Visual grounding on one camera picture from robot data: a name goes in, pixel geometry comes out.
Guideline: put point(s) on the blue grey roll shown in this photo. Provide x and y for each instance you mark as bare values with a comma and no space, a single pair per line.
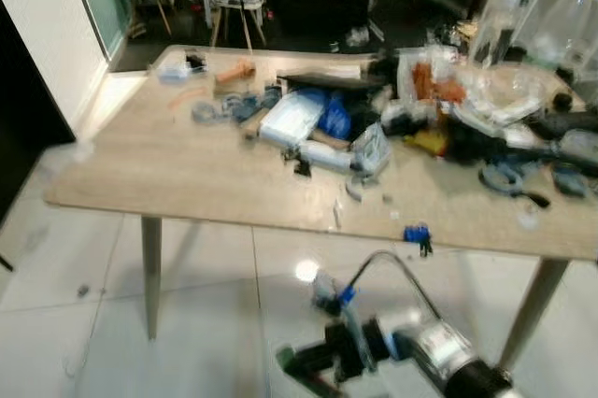
570,179

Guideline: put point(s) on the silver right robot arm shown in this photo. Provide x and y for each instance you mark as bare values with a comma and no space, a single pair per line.
439,349

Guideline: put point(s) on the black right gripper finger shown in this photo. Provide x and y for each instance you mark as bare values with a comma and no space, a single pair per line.
306,355
320,380

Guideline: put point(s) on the small blue clip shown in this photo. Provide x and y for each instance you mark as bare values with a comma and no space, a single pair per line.
417,234

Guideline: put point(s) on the clear plastic food container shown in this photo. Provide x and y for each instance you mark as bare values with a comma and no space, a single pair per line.
509,90

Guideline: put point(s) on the wide clear plastic bottle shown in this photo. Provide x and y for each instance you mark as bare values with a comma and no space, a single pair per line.
570,24

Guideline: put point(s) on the orange oblong object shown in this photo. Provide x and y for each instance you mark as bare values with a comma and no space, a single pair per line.
234,71

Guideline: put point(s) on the long black tool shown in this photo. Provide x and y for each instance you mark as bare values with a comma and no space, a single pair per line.
551,127

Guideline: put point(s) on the light wooden table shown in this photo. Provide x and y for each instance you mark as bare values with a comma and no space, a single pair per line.
187,172

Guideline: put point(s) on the blue plastic bag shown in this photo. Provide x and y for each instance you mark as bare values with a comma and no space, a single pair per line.
334,118

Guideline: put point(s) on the white flat box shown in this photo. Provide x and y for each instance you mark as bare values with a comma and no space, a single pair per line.
290,120

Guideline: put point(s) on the white printed packet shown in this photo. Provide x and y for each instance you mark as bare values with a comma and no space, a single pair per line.
371,149

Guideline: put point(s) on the small white blue packet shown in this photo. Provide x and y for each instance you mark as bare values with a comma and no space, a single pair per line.
174,71

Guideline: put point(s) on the small black object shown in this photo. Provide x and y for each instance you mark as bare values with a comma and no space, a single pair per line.
195,61

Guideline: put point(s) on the black cabinet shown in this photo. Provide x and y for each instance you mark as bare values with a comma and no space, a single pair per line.
23,108

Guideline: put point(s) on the yellow object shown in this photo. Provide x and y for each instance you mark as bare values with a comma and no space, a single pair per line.
426,142

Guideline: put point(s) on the clear bag with orange contents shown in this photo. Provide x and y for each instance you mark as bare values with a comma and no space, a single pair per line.
430,78

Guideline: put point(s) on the slim clear plastic bottle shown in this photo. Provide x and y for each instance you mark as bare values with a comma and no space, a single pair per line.
505,20

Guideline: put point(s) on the black flat object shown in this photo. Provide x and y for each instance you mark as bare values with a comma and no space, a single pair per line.
332,77

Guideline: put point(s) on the white tube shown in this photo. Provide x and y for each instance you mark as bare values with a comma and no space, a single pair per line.
325,157

